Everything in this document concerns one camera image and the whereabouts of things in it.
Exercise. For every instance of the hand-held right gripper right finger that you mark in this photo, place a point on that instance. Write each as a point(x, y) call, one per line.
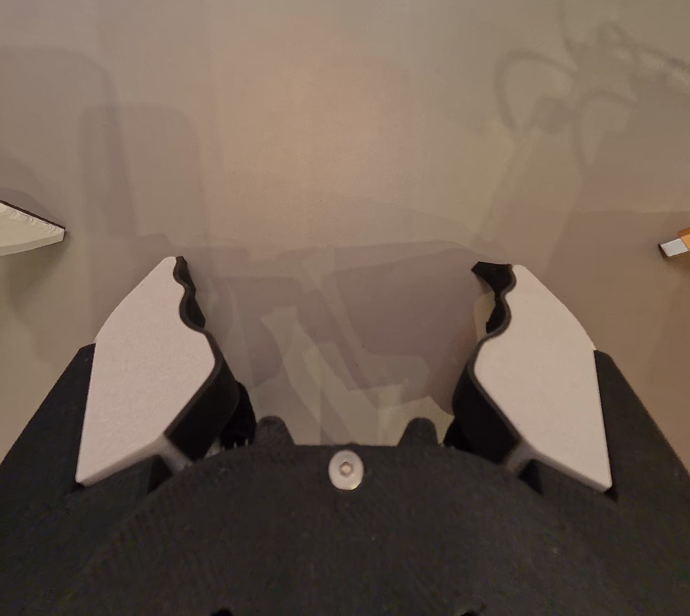
point(544, 373)

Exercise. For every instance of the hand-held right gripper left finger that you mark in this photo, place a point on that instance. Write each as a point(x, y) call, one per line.
point(145, 368)

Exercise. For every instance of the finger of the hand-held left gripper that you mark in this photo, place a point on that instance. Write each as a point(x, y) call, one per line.
point(27, 233)

